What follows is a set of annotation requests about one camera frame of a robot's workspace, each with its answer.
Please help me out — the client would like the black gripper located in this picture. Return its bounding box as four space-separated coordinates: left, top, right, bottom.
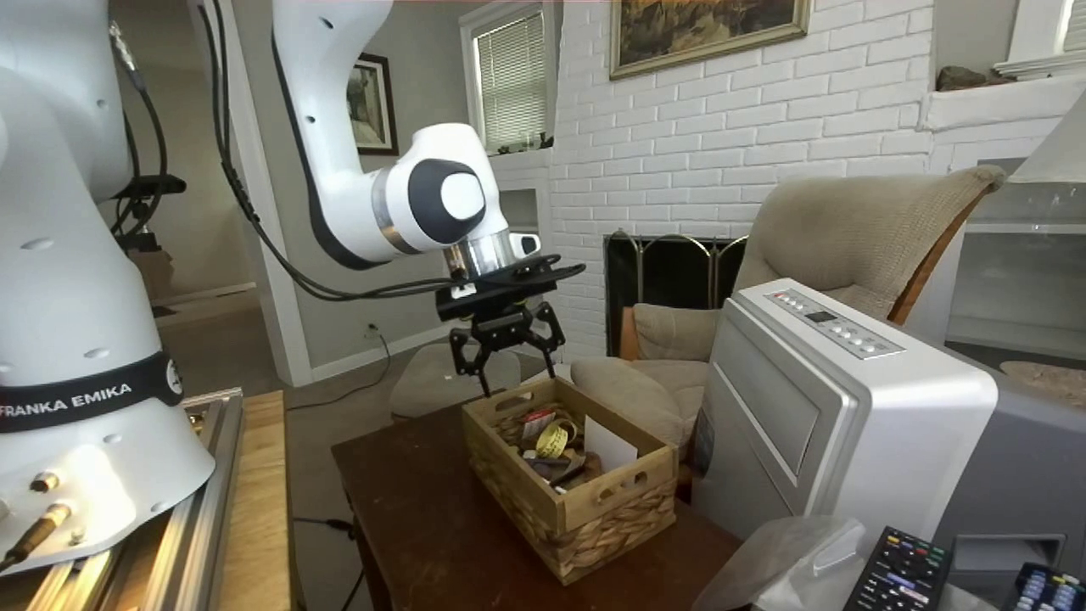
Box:
448 295 569 400

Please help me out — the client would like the woven wicker basket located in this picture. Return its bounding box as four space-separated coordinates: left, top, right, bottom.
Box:
459 372 682 592

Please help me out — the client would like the black Sony remote control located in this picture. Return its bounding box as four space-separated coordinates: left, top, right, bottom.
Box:
838 524 957 611

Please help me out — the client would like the white portable air cooler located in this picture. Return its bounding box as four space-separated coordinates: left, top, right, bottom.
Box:
687 275 1002 549

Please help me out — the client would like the yellow round object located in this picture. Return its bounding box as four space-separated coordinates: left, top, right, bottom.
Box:
528 418 579 465

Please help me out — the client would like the white paper card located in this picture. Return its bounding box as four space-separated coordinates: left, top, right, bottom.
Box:
579 413 644 474

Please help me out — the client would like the brass framed fireplace screen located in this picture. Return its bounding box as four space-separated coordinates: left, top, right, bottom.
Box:
599 227 753 360

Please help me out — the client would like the dark wooden side table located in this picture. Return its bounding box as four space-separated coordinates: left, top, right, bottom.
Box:
328 400 745 611

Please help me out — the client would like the window with blinds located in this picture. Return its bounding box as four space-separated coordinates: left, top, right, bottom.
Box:
459 0 566 160

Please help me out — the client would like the small dark framed picture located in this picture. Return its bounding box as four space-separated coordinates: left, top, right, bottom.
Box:
342 50 405 160

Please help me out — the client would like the beige glider armchair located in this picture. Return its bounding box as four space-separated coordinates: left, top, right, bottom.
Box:
566 164 1010 453

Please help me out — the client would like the gold framed landscape painting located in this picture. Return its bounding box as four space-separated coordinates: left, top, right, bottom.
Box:
606 0 816 83

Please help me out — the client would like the white built-in cabinet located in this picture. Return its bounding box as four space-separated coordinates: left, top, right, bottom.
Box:
939 184 1086 372

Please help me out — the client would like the grey beige sofa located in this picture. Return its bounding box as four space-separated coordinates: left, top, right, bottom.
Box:
724 524 1086 611

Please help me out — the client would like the dark mantel ornament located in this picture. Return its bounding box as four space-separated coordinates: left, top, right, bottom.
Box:
932 60 1005 94

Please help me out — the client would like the white framed mirror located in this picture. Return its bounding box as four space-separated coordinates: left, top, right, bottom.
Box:
1002 0 1086 69

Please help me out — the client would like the black floor cable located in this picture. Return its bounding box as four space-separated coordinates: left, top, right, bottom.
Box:
287 512 372 611

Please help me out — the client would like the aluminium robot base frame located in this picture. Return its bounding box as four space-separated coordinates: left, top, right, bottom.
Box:
0 387 248 611

